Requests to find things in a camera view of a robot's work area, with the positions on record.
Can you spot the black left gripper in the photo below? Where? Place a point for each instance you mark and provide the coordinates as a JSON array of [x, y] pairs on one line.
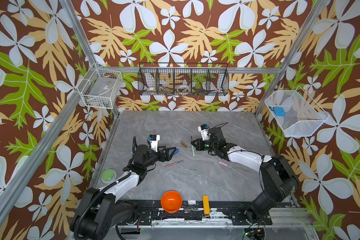
[[167, 157]]

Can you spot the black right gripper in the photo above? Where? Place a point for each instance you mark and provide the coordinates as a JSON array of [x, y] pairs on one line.
[[200, 144]]

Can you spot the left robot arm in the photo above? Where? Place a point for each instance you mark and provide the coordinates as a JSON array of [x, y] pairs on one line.
[[102, 209]]

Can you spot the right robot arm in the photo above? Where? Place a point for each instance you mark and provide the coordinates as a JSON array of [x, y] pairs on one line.
[[276, 176]]

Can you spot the brown pen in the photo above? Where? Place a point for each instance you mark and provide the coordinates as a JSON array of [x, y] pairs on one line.
[[173, 164]]

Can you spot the orange bowl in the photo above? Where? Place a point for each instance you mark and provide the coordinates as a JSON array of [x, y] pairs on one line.
[[171, 201]]

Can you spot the yellow block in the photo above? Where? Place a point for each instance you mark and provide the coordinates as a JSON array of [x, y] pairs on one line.
[[206, 205]]

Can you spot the green push button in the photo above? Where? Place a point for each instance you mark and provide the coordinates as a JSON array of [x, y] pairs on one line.
[[108, 176]]

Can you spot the blue object in basket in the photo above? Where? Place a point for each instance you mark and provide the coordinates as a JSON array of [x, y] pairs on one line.
[[279, 111]]

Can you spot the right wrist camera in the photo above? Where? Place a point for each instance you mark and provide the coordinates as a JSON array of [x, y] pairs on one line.
[[204, 130]]

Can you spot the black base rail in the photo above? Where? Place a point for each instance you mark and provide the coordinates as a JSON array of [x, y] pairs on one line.
[[234, 212]]

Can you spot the black wire basket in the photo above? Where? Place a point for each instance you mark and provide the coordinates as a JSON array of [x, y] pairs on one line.
[[196, 79]]

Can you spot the white wire basket right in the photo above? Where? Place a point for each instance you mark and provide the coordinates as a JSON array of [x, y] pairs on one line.
[[304, 116]]

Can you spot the white wire basket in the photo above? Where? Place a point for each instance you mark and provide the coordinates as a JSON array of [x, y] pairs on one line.
[[304, 116], [99, 88]]

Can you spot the white wire basket left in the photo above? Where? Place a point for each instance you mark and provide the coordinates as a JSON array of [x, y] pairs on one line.
[[99, 88]]

